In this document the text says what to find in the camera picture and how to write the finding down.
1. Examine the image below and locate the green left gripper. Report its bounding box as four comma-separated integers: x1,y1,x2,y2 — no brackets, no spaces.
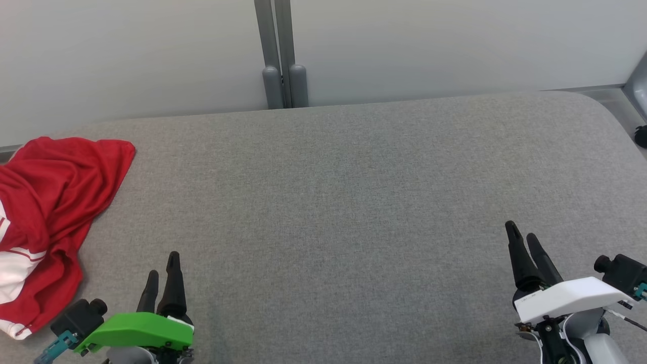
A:
76,251,195,364

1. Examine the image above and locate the grey fabric sofa cushion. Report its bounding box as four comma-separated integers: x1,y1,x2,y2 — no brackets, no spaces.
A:
0,91,647,364

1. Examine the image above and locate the red basketball jersey number 23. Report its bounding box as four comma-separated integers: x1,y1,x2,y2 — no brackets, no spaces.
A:
0,136,136,304

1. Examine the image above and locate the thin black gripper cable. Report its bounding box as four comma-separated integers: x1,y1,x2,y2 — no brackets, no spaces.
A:
604,306,647,333

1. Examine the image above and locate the grey partition post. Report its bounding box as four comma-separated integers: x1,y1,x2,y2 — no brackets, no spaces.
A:
273,0,309,108
254,0,284,110

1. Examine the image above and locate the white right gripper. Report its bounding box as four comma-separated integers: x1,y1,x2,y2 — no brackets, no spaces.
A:
505,221,624,364

